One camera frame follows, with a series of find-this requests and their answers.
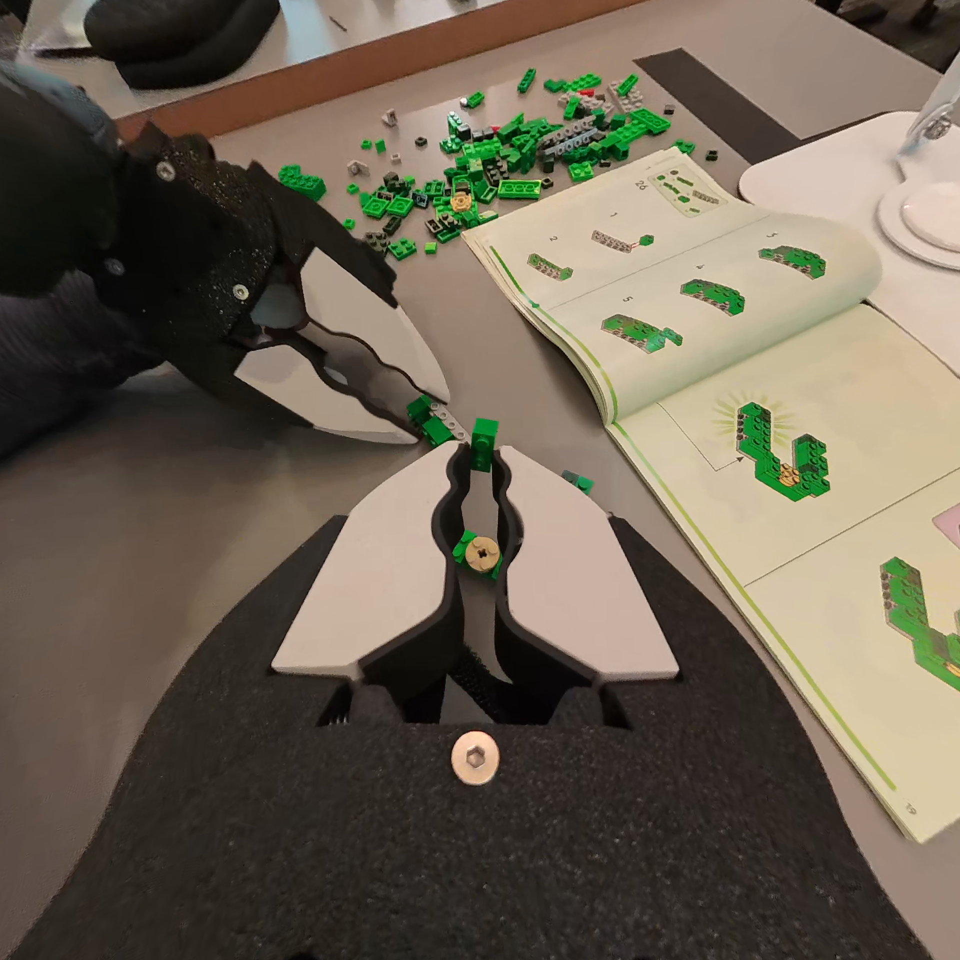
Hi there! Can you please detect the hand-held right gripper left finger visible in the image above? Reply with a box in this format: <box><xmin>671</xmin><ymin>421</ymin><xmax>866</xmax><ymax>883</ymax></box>
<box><xmin>270</xmin><ymin>442</ymin><xmax>470</xmax><ymax>687</ymax></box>

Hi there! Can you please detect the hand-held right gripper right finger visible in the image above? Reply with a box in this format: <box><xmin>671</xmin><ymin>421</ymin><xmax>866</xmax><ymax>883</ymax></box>
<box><xmin>491</xmin><ymin>444</ymin><xmax>682</xmax><ymax>687</ymax></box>

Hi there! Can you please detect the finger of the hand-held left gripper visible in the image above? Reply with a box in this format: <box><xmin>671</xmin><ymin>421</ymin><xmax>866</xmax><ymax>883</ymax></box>
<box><xmin>298</xmin><ymin>246</ymin><xmax>453</xmax><ymax>410</ymax></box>
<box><xmin>232</xmin><ymin>330</ymin><xmax>423</xmax><ymax>447</ymax></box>

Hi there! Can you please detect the green and grey brick assembly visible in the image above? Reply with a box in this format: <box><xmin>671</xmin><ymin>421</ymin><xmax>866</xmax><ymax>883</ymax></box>
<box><xmin>407</xmin><ymin>394</ymin><xmax>471</xmax><ymax>450</ymax></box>

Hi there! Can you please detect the person's left forearm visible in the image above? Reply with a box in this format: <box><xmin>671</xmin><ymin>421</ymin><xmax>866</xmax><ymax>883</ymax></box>
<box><xmin>0</xmin><ymin>60</ymin><xmax>170</xmax><ymax>462</ymax></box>

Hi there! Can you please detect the brown wooden desk divider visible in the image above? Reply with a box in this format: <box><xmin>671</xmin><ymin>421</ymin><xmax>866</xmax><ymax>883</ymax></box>
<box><xmin>112</xmin><ymin>0</ymin><xmax>654</xmax><ymax>144</ymax></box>

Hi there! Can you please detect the black flat desk strip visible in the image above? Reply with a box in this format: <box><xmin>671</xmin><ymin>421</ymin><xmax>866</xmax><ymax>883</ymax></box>
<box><xmin>633</xmin><ymin>48</ymin><xmax>804</xmax><ymax>162</ymax></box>

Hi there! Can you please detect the pile of green bricks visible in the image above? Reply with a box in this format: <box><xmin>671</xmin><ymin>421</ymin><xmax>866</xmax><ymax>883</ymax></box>
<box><xmin>277</xmin><ymin>67</ymin><xmax>717</xmax><ymax>260</ymax></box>

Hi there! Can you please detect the black knit hat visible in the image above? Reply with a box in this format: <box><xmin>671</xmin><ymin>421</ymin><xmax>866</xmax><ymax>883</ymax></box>
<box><xmin>82</xmin><ymin>0</ymin><xmax>282</xmax><ymax>91</ymax></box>

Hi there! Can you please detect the open instruction booklet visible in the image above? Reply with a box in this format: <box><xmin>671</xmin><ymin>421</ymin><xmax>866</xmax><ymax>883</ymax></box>
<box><xmin>461</xmin><ymin>146</ymin><xmax>960</xmax><ymax>845</ymax></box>

